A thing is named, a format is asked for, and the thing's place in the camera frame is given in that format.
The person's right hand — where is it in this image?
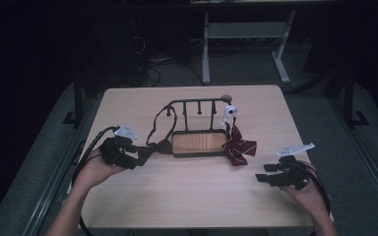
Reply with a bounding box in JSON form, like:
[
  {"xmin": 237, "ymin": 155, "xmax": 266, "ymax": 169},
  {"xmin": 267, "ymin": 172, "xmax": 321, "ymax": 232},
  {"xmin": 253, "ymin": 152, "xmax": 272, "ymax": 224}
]
[{"xmin": 281, "ymin": 159, "xmax": 327, "ymax": 218}]

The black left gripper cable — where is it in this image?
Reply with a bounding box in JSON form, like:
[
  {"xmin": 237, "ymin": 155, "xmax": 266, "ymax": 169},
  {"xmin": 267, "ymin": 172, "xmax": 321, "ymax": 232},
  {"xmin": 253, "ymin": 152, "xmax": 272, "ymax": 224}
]
[{"xmin": 71, "ymin": 125, "xmax": 121, "ymax": 236}]

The person's left hand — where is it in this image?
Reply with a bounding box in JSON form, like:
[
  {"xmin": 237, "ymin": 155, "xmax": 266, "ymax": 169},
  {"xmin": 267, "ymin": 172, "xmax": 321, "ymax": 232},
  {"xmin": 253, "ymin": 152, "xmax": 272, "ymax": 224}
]
[{"xmin": 74, "ymin": 147, "xmax": 126, "ymax": 191}]

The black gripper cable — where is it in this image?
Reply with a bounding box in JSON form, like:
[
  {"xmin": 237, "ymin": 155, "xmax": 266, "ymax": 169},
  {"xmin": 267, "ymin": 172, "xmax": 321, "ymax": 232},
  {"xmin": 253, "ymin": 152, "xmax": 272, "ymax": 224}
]
[
  {"xmin": 293, "ymin": 161, "xmax": 332, "ymax": 219},
  {"xmin": 71, "ymin": 125, "xmax": 121, "ymax": 236}
]

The black bow tie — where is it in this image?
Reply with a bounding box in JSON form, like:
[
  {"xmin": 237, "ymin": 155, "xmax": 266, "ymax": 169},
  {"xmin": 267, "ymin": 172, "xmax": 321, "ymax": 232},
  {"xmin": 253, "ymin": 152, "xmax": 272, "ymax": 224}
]
[{"xmin": 137, "ymin": 104, "xmax": 179, "ymax": 159}]

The black hook rack wooden base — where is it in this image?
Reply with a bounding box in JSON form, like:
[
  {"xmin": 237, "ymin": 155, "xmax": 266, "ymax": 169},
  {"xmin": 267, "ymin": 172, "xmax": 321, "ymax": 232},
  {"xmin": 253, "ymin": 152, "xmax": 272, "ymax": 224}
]
[{"xmin": 165, "ymin": 94, "xmax": 234, "ymax": 159}]

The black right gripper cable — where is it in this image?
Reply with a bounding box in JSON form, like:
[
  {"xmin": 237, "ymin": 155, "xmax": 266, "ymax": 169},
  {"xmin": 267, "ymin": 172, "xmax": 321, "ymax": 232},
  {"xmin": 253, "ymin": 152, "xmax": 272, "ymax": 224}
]
[{"xmin": 293, "ymin": 161, "xmax": 332, "ymax": 219}]

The tangle of floor cables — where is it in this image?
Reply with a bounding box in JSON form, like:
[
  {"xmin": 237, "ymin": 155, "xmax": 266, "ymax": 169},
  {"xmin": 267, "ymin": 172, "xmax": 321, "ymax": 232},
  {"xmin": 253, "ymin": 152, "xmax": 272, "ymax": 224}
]
[{"xmin": 129, "ymin": 18, "xmax": 205, "ymax": 89}]

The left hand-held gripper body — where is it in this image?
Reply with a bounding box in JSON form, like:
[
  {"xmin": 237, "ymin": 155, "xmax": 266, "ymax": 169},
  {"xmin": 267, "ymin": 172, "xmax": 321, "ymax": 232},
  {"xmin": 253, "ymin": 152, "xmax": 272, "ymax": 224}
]
[{"xmin": 98, "ymin": 124, "xmax": 148, "ymax": 171}]

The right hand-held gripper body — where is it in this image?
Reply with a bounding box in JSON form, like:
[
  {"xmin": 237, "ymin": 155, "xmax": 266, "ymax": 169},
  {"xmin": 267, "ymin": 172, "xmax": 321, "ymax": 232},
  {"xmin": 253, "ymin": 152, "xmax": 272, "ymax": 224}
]
[{"xmin": 270, "ymin": 142, "xmax": 316, "ymax": 192}]

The white metal desk frame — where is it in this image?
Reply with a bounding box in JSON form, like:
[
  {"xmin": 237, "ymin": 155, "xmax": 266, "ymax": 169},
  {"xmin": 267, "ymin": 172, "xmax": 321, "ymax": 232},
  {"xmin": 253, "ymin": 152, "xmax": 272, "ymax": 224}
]
[{"xmin": 201, "ymin": 9, "xmax": 297, "ymax": 85}]

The black metal stand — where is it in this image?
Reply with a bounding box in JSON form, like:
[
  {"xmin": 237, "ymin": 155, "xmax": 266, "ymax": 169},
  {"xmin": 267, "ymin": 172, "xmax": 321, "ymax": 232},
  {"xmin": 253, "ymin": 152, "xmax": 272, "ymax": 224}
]
[
  {"xmin": 340, "ymin": 67, "xmax": 371, "ymax": 128},
  {"xmin": 62, "ymin": 70, "xmax": 87, "ymax": 128}
]

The metal frame rail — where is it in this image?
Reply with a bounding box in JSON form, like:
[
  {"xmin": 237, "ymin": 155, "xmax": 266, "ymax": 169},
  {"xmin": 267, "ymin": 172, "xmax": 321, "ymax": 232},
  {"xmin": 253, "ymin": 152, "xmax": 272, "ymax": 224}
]
[
  {"xmin": 327, "ymin": 96, "xmax": 378, "ymax": 215},
  {"xmin": 22, "ymin": 97, "xmax": 95, "ymax": 236}
]

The dark red striped bow tie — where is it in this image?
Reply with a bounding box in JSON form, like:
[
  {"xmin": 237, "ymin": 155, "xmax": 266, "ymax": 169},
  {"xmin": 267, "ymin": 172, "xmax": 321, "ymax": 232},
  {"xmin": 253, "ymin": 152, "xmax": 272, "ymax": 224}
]
[{"xmin": 220, "ymin": 104, "xmax": 258, "ymax": 167}]

